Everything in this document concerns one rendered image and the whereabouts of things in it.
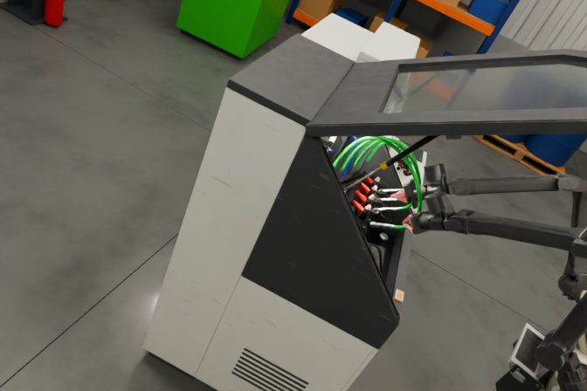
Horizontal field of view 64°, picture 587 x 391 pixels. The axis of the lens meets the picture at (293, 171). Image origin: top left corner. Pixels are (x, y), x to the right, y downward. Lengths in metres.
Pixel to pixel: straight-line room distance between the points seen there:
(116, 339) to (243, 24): 3.73
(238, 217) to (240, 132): 0.33
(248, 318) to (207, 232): 0.41
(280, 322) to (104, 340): 0.95
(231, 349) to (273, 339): 0.22
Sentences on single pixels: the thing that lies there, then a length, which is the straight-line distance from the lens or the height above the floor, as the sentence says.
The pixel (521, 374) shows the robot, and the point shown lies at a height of 1.03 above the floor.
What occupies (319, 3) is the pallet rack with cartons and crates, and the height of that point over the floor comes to 0.45.
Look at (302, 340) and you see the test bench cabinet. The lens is 1.94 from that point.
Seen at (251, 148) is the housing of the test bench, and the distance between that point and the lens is 1.51.
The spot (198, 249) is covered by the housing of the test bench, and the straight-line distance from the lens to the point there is 1.83.
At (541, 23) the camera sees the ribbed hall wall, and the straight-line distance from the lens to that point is 8.24.
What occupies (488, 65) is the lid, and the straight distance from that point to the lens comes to 1.93.
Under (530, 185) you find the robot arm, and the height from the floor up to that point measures 1.48.
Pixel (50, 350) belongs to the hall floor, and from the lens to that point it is 2.48.
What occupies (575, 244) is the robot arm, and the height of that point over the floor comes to 1.58.
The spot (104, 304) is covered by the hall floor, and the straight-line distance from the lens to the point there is 2.63.
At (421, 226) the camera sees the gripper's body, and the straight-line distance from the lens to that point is 1.67.
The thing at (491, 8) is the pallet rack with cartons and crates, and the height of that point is 1.39.
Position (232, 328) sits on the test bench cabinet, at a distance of 2.04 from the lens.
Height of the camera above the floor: 2.11
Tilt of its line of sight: 32 degrees down
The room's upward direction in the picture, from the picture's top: 25 degrees clockwise
